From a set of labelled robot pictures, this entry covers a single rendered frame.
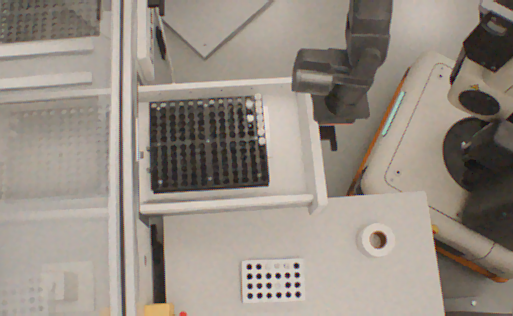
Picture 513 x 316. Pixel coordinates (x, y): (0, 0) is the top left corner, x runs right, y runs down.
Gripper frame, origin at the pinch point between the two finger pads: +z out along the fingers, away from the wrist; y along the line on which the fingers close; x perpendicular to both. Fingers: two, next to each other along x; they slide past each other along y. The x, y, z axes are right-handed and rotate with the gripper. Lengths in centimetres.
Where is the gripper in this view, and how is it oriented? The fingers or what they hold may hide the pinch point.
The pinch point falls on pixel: (329, 119)
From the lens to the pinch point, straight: 96.3
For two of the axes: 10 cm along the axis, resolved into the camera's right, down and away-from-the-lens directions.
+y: -9.9, 0.5, -0.9
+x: 0.8, 9.6, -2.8
